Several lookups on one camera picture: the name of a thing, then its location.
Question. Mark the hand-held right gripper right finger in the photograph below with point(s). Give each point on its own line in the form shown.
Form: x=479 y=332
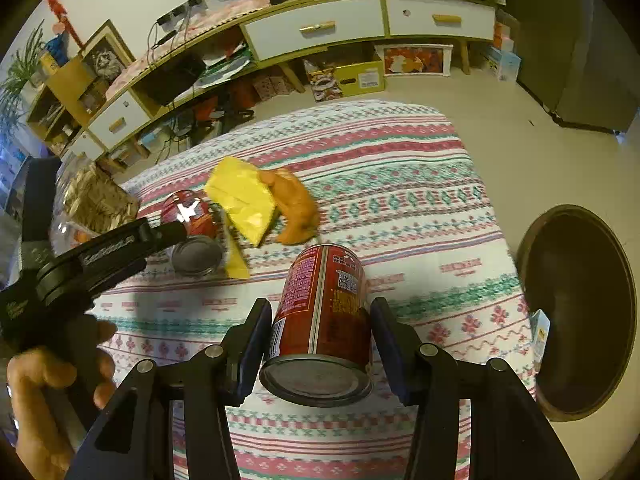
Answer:
x=390 y=350

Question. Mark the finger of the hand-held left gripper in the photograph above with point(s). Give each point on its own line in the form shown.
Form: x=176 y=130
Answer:
x=125 y=245

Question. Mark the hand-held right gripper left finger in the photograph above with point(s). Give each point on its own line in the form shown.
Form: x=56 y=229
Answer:
x=255 y=340

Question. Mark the red tin can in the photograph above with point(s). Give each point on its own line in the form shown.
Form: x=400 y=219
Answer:
x=197 y=225
x=320 y=310

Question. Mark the dark brown round trash bin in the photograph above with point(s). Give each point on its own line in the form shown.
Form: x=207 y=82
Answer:
x=575 y=310

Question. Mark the person's left hand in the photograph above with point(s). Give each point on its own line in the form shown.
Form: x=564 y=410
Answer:
x=35 y=410

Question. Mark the clear bag of snacks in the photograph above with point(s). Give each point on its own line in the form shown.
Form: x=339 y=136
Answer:
x=95 y=200

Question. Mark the patterned striped tablecloth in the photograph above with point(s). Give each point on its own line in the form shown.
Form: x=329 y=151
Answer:
x=400 y=220

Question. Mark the orange lumpy object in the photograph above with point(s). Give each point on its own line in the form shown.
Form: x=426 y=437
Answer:
x=295 y=205

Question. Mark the small white printed carton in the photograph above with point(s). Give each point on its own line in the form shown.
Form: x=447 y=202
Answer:
x=541 y=340

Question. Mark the yellow open shelf unit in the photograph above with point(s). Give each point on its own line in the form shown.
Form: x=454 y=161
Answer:
x=65 y=85

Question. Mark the black electronic box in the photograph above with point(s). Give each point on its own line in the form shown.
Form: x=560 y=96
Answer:
x=170 y=80

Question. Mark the wooden framed picture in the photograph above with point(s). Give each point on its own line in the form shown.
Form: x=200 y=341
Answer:
x=107 y=52

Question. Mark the green potted plant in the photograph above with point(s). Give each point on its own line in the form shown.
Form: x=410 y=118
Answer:
x=20 y=75

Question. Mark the stack of papers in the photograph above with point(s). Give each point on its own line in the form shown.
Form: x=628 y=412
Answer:
x=225 y=70

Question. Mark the patterned gift box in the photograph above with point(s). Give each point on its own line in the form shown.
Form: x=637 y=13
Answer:
x=272 y=87

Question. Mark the long white television cabinet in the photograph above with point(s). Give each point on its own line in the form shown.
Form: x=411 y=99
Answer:
x=292 y=77

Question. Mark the black power strip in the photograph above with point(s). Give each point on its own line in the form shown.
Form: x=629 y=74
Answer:
x=180 y=11

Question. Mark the pink floral cabinet runner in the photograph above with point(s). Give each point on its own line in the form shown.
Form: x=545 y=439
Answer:
x=225 y=15

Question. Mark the yellow cardboard box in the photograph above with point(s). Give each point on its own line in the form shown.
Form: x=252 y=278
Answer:
x=362 y=77

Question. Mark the white framed orange picture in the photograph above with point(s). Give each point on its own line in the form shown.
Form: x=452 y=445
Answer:
x=412 y=59

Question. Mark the white and blue box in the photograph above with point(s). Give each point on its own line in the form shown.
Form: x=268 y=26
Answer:
x=505 y=65

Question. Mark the orange small box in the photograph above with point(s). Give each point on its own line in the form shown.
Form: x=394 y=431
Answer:
x=504 y=36

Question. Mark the tall grey cabinet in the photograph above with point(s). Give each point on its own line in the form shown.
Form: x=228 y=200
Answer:
x=575 y=35

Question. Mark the red hanging wall decoration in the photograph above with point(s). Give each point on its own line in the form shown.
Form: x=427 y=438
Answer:
x=62 y=15

